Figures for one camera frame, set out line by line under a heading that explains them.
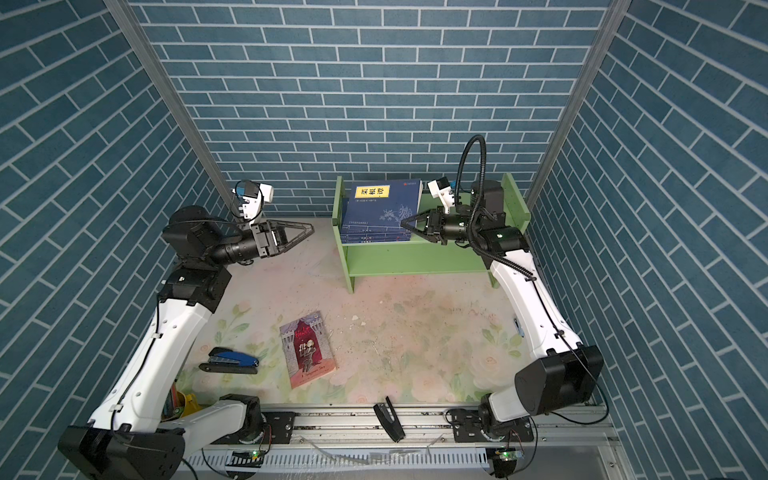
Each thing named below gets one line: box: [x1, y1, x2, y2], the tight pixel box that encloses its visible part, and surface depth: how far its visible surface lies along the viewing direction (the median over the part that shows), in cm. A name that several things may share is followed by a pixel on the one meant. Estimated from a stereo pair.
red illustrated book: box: [279, 310, 336, 389], surface depth 88 cm
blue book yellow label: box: [340, 179, 423, 244], surface depth 72 cm
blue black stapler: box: [199, 347, 259, 375], surface depth 85 cm
